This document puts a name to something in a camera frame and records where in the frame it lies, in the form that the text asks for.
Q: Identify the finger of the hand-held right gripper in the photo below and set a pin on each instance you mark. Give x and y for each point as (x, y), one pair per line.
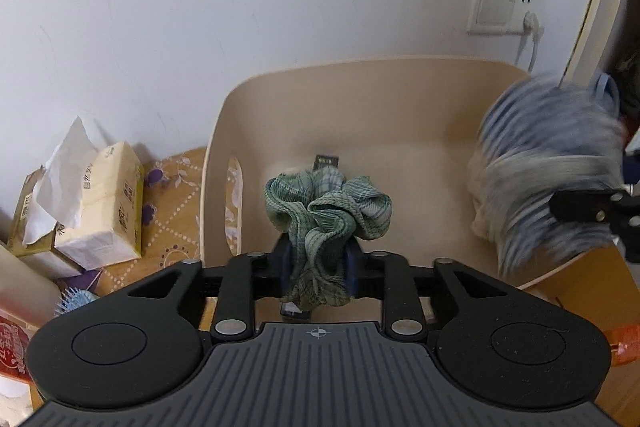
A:
(580, 206)

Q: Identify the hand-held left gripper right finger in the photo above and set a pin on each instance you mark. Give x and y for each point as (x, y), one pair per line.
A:
(353, 267)

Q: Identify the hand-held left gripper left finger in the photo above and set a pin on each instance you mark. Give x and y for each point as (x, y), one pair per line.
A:
(283, 265)

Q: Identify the green plaid scrunchie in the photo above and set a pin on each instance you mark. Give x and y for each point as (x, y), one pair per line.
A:
(325, 217)

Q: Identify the blue striped fuzzy sock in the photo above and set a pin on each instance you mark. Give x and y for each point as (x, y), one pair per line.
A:
(540, 147)

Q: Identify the beige plastic basket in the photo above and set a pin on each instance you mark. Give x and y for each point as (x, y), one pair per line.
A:
(400, 117)

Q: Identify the wooden desktop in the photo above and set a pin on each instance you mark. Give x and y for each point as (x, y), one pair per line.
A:
(590, 292)

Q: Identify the brown floral table mat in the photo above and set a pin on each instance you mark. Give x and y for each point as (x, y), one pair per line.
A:
(170, 217)

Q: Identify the light blue headphones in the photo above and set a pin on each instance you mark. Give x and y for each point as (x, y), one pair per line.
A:
(611, 87)

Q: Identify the orange plastic piece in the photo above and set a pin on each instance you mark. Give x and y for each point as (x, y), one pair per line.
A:
(617, 347)

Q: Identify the blue hair brush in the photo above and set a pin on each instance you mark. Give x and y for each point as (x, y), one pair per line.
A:
(75, 302)

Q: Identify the opened tissue pack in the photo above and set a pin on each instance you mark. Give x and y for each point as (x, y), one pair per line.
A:
(65, 177)

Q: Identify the red packet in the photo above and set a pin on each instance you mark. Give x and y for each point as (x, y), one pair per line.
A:
(15, 342)

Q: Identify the white wall switch socket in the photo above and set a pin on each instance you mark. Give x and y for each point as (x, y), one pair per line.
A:
(495, 4)

